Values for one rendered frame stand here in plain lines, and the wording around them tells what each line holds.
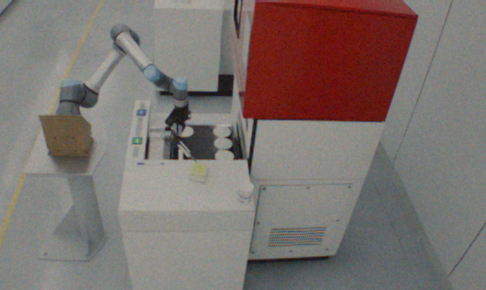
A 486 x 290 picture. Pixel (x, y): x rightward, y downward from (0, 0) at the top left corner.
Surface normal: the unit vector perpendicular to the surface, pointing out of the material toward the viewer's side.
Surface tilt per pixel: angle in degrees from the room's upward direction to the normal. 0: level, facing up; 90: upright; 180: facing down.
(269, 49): 90
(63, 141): 90
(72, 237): 0
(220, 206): 0
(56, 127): 90
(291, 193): 90
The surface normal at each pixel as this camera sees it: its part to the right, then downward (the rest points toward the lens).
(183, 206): 0.10, -0.77
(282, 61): 0.11, 0.64
